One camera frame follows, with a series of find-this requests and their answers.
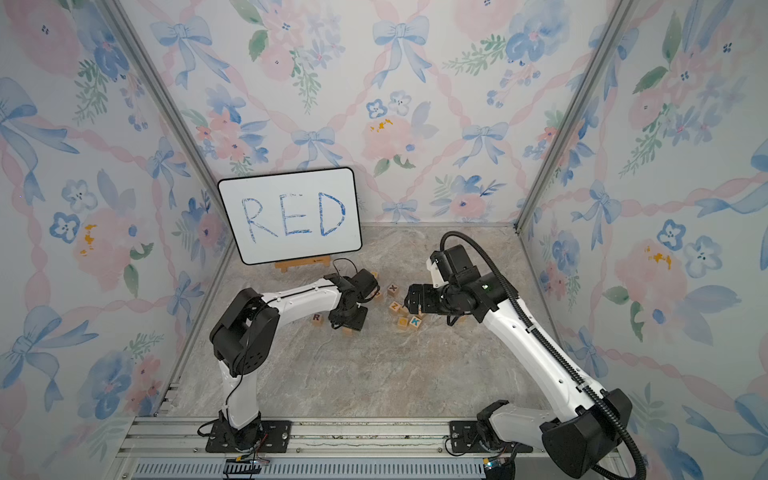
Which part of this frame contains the wooden board stand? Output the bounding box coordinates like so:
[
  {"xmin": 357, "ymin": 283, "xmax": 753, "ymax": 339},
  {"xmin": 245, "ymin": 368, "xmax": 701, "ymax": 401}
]
[{"xmin": 274, "ymin": 255, "xmax": 331, "ymax": 273}]

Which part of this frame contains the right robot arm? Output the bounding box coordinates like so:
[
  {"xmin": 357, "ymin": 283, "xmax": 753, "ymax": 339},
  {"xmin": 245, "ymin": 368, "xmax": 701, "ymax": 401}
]
[{"xmin": 405, "ymin": 274, "xmax": 647, "ymax": 479}]

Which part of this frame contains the left aluminium corner post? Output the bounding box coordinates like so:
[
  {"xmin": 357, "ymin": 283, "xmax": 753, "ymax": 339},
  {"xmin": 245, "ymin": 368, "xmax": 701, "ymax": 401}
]
[{"xmin": 98, "ymin": 0, "xmax": 230, "ymax": 233}]

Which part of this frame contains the aluminium corner post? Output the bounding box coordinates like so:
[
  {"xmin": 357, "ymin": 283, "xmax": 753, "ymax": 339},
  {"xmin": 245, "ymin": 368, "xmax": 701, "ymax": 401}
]
[
  {"xmin": 98, "ymin": 0, "xmax": 230, "ymax": 233},
  {"xmin": 514, "ymin": 0, "xmax": 636, "ymax": 235}
]

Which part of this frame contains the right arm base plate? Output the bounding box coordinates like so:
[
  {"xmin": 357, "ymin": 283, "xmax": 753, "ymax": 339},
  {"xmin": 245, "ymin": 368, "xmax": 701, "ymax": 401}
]
[{"xmin": 444, "ymin": 420, "xmax": 534, "ymax": 456}]

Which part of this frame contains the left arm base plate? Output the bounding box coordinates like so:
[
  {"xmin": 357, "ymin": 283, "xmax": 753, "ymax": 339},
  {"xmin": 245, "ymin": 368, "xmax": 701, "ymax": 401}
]
[{"xmin": 205, "ymin": 420, "xmax": 293, "ymax": 454}]

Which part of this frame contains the right aluminium corner post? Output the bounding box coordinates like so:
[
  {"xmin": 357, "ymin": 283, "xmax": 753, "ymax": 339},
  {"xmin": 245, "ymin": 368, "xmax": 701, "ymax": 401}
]
[{"xmin": 514, "ymin": 0, "xmax": 636, "ymax": 235}]

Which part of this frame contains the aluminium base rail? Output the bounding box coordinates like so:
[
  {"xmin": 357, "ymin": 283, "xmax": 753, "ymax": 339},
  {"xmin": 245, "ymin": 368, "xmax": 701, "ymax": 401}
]
[{"xmin": 113, "ymin": 416, "xmax": 625, "ymax": 480}]

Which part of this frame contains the white dry-erase board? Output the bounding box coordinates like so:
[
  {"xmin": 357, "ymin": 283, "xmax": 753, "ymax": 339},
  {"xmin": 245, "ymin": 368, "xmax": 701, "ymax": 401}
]
[{"xmin": 217, "ymin": 167, "xmax": 363, "ymax": 265}]

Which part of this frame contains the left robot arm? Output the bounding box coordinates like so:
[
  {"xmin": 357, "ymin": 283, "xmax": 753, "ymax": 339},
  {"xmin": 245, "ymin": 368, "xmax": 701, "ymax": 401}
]
[{"xmin": 209, "ymin": 269, "xmax": 380, "ymax": 433}]

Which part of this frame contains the black corrugated cable hose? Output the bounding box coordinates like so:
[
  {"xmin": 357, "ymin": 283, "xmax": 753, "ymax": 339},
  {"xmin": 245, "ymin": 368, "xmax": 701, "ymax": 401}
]
[{"xmin": 439, "ymin": 230, "xmax": 648, "ymax": 480}]

